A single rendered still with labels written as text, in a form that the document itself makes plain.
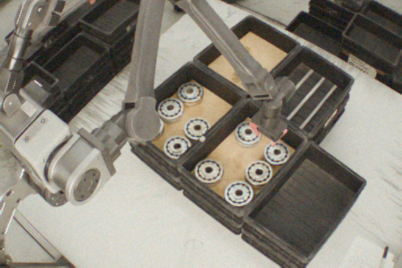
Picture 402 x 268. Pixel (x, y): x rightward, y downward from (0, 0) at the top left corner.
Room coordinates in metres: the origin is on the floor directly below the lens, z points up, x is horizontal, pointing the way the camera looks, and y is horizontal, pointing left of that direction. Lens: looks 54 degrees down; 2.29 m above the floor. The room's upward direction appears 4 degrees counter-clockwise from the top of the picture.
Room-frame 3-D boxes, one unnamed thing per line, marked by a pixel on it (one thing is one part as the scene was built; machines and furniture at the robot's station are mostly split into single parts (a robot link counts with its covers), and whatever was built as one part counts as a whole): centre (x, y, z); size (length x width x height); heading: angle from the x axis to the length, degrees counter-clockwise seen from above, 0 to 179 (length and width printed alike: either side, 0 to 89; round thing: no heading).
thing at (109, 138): (0.56, 0.22, 1.45); 0.09 x 0.08 x 0.12; 50
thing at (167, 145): (0.92, 0.09, 0.86); 0.10 x 0.10 x 0.01
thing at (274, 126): (0.79, -0.21, 1.18); 0.10 x 0.07 x 0.07; 45
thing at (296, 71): (1.11, -0.43, 0.87); 0.40 x 0.30 x 0.11; 135
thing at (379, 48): (1.77, -1.11, 0.37); 0.40 x 0.30 x 0.45; 50
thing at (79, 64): (1.81, 0.75, 0.31); 0.40 x 0.30 x 0.34; 140
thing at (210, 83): (1.04, 0.06, 0.87); 0.40 x 0.30 x 0.11; 135
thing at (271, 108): (0.80, -0.21, 1.24); 0.07 x 0.06 x 0.07; 139
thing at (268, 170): (0.78, -0.20, 0.86); 0.10 x 0.10 x 0.01
